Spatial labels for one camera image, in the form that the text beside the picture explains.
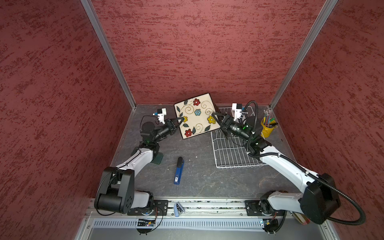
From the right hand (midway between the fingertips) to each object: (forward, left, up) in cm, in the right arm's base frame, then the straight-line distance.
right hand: (211, 119), depth 71 cm
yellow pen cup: (+9, -39, -25) cm, 47 cm away
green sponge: (-5, +32, -31) cm, 45 cm away
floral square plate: (+6, +7, -2) cm, 9 cm away
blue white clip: (-33, +18, -30) cm, 48 cm away
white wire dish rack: (-3, -15, -30) cm, 34 cm away
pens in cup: (+15, -41, -21) cm, 48 cm away
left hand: (+3, +13, -5) cm, 15 cm away
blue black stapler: (-9, +17, -28) cm, 34 cm away
